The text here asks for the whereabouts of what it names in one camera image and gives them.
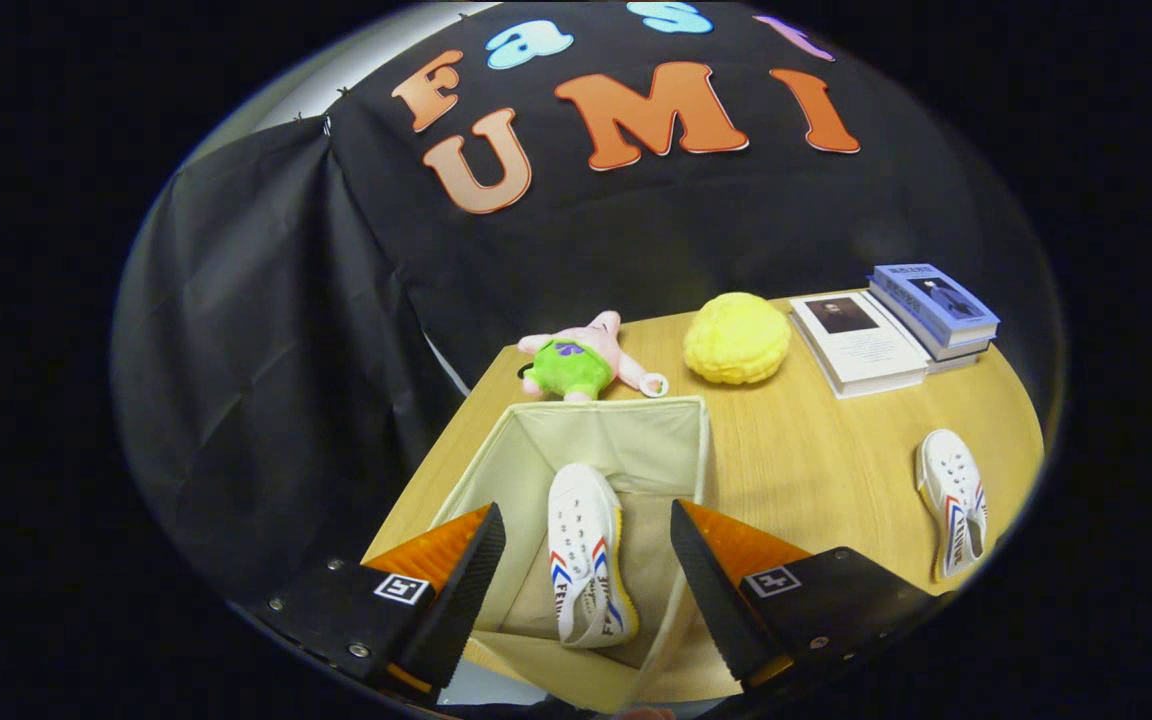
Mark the yellow round plush cushion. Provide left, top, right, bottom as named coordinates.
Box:
left=683, top=292, right=793, bottom=386

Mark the black backdrop cloth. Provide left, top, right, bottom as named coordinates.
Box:
left=111, top=0, right=1067, bottom=606

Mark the beige fabric storage box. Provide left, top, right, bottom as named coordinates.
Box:
left=430, top=395, right=713, bottom=703

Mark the pink starfish plush toy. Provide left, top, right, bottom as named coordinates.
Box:
left=517, top=310, right=670, bottom=403

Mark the white book with portrait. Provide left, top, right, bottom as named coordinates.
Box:
left=789, top=290, right=933, bottom=400

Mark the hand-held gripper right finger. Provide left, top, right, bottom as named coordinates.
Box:
left=670, top=500, right=945, bottom=696

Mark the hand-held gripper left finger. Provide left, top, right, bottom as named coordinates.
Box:
left=254, top=502, right=507, bottom=706

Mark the white shoe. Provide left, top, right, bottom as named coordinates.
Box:
left=915, top=428, right=990, bottom=582
left=546, top=462, right=641, bottom=650

